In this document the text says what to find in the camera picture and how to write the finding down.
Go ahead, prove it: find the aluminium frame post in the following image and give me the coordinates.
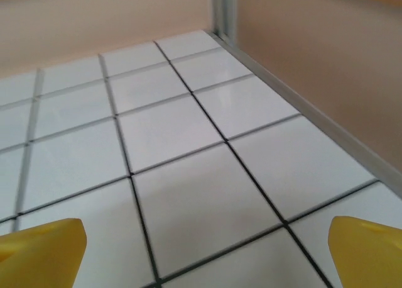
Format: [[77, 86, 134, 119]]
[[210, 0, 237, 48]]

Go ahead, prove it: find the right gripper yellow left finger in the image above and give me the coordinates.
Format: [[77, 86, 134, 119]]
[[0, 218, 88, 288]]

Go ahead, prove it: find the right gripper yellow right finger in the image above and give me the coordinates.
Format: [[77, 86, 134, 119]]
[[328, 215, 402, 288]]

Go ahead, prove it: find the aluminium table edge strip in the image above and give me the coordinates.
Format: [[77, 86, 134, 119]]
[[205, 30, 402, 193]]

